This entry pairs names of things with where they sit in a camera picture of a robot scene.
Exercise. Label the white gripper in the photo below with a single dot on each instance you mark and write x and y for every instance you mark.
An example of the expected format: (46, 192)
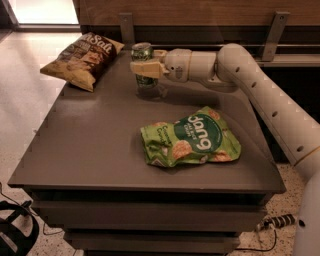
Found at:
(177, 65)

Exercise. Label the green soda can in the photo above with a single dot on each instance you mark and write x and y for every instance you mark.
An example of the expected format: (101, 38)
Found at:
(142, 52)

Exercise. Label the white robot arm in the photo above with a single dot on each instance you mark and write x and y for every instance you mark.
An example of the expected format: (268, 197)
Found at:
(296, 132)

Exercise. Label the brown sea salt chips bag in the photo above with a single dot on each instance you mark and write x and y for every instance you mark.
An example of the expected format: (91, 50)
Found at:
(83, 62)

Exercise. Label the green dang chips bag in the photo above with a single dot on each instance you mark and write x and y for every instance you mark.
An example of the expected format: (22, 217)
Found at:
(195, 139)

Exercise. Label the grey drawer cabinet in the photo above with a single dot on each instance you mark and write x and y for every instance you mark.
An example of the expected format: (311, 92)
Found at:
(181, 174)

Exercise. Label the striped power strip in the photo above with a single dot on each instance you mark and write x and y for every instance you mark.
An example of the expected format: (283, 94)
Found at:
(276, 222)

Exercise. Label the black headset on floor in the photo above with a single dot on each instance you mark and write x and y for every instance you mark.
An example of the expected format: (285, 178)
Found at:
(13, 242)

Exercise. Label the left metal bracket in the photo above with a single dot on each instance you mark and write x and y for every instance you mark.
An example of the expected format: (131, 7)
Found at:
(127, 30)

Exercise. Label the metal bracket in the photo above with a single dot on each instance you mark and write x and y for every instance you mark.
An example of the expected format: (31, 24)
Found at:
(268, 50)
(127, 30)

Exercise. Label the right metal bracket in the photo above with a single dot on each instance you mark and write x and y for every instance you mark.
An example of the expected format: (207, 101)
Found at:
(268, 50)

